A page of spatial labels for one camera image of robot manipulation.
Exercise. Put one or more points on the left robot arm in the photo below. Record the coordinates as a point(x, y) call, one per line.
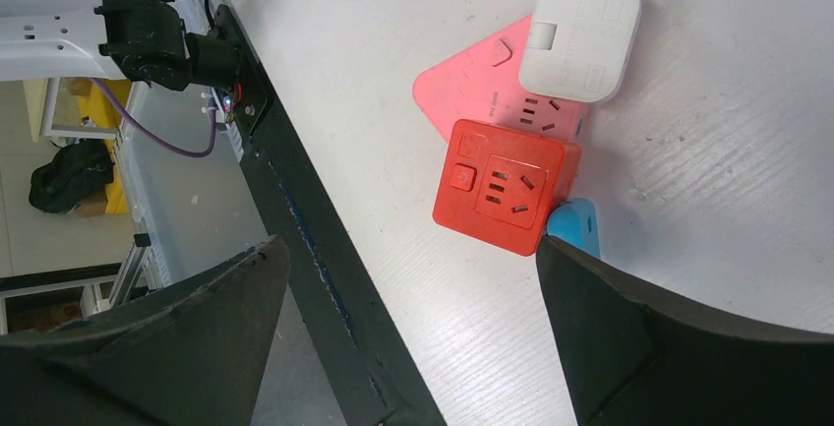
point(136, 40)

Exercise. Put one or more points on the pink triangular power strip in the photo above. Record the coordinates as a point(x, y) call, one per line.
point(481, 83)

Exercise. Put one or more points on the red cube adapter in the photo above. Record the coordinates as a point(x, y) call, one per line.
point(500, 185)

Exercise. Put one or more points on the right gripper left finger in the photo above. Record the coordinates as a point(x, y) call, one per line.
point(192, 353)

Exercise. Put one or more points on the blue small adapter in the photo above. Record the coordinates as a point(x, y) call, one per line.
point(575, 222)

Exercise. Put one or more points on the white square charger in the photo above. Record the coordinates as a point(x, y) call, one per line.
point(578, 50)

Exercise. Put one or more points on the black bag in background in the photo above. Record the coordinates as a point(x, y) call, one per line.
point(75, 173)

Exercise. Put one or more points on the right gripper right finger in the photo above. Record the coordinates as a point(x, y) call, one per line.
point(635, 353)

